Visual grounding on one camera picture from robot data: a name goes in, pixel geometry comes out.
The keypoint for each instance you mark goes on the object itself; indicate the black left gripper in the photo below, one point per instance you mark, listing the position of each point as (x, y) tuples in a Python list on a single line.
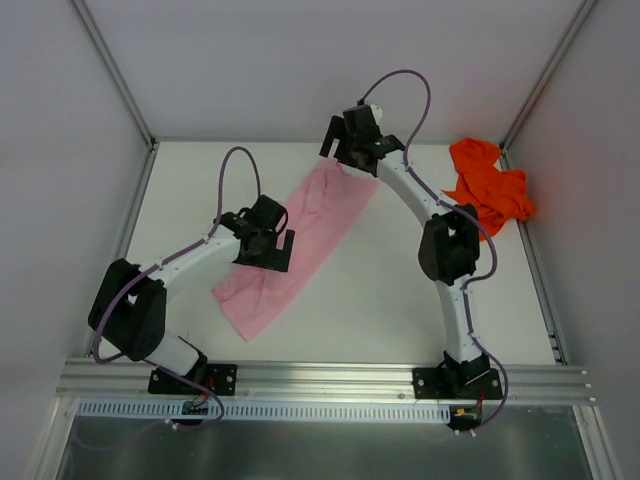
[(270, 260)]

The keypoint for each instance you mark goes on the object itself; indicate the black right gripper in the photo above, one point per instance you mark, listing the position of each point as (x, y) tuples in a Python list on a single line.
[(343, 148)]

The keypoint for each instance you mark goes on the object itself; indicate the pink t shirt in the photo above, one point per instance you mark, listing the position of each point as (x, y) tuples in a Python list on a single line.
[(321, 211)]

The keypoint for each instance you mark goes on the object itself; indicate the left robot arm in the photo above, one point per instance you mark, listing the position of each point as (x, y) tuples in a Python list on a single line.
[(128, 315)]

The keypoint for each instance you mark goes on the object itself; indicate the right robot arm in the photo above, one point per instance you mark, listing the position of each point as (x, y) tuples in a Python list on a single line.
[(447, 253)]

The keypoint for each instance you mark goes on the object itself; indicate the orange t shirt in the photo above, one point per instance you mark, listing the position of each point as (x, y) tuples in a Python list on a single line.
[(497, 195)]

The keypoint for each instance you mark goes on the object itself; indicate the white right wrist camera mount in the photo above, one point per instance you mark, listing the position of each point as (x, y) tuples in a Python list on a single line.
[(376, 111)]

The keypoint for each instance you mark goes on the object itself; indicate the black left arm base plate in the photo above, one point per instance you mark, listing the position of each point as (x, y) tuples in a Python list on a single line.
[(219, 378)]

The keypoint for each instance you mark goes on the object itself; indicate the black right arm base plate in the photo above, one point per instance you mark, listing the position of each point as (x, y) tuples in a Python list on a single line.
[(440, 383)]

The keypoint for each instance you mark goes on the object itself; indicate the aluminium frame post right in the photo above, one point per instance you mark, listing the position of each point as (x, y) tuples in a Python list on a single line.
[(567, 39)]

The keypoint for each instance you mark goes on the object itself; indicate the aluminium frame post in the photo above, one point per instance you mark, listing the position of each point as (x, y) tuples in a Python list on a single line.
[(98, 42), (567, 39)]

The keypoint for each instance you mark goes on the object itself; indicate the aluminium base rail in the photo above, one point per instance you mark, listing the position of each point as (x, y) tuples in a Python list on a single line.
[(548, 385)]

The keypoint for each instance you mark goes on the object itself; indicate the aluminium frame post left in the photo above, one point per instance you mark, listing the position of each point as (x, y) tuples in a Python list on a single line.
[(98, 42)]

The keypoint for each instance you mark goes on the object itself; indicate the white slotted cable duct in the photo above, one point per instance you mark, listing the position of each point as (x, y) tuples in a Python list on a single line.
[(265, 410)]

